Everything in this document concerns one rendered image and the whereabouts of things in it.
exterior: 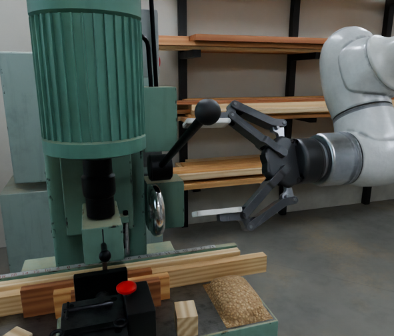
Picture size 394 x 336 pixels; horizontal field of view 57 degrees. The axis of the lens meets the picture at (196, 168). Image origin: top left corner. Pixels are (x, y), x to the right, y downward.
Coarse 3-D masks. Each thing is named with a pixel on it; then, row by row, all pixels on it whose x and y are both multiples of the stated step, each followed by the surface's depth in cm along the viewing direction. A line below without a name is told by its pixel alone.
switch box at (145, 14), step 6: (144, 12) 86; (156, 12) 87; (144, 18) 86; (156, 18) 87; (144, 24) 87; (150, 24) 87; (156, 24) 88; (144, 30) 87; (150, 30) 87; (156, 30) 88; (150, 36) 88; (156, 36) 88; (144, 42) 88; (150, 42) 88; (156, 42) 89; (144, 48) 88; (156, 48) 89; (144, 54) 88; (144, 60) 89; (144, 66) 89; (144, 72) 89
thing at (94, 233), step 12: (84, 204) 74; (84, 216) 67; (84, 228) 62; (96, 228) 62; (108, 228) 63; (120, 228) 64; (84, 240) 62; (96, 240) 63; (108, 240) 64; (120, 240) 64; (84, 252) 63; (96, 252) 63; (120, 252) 65
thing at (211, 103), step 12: (204, 108) 45; (216, 108) 46; (204, 120) 46; (216, 120) 46; (192, 132) 54; (180, 144) 61; (156, 156) 81; (168, 156) 70; (156, 168) 80; (168, 168) 80; (156, 180) 82
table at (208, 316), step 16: (176, 288) 74; (192, 288) 74; (208, 304) 69; (0, 320) 64; (16, 320) 64; (32, 320) 64; (48, 320) 64; (160, 320) 64; (208, 320) 64; (272, 320) 64
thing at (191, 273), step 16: (240, 256) 79; (256, 256) 79; (160, 272) 73; (176, 272) 74; (192, 272) 75; (208, 272) 76; (224, 272) 77; (240, 272) 78; (256, 272) 80; (0, 304) 65; (16, 304) 66
